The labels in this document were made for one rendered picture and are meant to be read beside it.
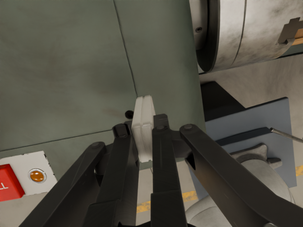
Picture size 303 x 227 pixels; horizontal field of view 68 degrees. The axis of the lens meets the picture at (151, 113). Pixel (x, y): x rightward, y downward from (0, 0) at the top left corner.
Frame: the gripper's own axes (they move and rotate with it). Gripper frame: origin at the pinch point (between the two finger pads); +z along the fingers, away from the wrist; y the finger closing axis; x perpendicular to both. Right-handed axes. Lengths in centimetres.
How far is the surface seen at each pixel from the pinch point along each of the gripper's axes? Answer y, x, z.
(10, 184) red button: -24.1, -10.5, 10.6
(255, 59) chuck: 18.5, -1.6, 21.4
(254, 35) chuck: 16.4, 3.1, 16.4
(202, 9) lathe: 10.0, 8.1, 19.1
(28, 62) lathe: -14.3, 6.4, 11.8
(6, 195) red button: -25.5, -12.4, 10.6
